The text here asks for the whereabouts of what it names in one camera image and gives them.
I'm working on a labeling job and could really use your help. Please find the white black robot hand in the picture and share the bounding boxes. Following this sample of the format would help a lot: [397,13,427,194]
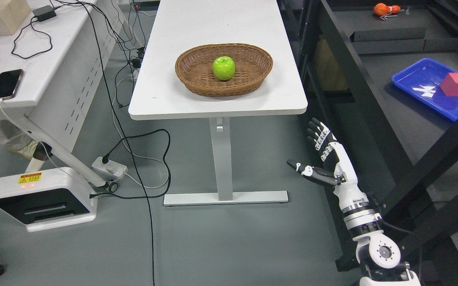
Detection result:
[287,118,371,215]

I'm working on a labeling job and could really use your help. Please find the green apple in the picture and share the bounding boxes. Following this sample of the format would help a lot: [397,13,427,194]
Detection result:
[212,56,236,81]

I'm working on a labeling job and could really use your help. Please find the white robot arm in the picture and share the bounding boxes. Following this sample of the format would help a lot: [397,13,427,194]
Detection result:
[342,202,421,286]

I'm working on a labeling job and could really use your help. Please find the black metal shelf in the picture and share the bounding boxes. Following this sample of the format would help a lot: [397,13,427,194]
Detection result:
[279,0,458,286]

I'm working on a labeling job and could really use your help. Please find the blue plastic tray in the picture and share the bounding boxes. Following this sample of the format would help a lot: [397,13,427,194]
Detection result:
[391,58,458,122]

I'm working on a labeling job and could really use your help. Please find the red cube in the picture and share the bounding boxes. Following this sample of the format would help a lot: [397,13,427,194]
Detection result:
[440,72,458,97]

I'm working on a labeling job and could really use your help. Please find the orange toy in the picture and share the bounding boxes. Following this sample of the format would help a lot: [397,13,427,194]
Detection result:
[373,2,402,20]

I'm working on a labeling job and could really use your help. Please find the brown wicker basket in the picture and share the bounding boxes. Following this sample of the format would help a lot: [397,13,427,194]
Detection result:
[175,43,273,97]

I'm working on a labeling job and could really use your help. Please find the white standing desk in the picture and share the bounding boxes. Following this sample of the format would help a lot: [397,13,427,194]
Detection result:
[128,0,308,206]

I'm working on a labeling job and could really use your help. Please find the white power strip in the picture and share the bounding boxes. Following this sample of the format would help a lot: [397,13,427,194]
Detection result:
[91,157,128,181]

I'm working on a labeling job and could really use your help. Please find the white perforated side desk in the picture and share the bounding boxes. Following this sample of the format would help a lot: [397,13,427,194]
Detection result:
[0,0,128,187]

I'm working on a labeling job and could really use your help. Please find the white floor machine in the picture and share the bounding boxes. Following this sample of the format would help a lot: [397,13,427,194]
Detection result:
[0,167,97,232]

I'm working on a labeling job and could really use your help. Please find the black power adapter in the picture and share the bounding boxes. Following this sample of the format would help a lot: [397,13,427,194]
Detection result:
[32,5,56,22]

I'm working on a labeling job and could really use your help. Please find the black smartphone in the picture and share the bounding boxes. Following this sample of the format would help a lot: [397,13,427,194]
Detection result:
[0,69,24,100]

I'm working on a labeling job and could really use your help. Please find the wooden block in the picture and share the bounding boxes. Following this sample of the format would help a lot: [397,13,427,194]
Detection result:
[0,0,31,37]

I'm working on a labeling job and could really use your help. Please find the black floor cable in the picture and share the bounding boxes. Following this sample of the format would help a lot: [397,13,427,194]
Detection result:
[66,0,172,286]

